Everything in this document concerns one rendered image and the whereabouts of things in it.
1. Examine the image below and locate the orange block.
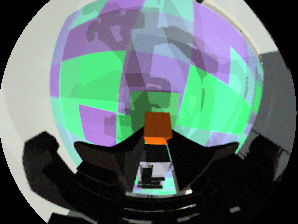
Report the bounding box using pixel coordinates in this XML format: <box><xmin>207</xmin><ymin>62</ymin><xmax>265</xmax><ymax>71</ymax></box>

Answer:
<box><xmin>144</xmin><ymin>112</ymin><xmax>173</xmax><ymax>145</ymax></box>

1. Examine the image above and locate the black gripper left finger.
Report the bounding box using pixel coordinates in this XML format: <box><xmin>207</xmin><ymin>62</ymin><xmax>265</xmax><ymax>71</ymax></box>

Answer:
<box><xmin>73</xmin><ymin>127</ymin><xmax>145</xmax><ymax>193</ymax></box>

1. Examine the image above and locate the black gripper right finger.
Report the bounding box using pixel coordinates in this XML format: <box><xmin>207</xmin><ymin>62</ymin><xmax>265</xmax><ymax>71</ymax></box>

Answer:
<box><xmin>166</xmin><ymin>129</ymin><xmax>239</xmax><ymax>192</ymax></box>

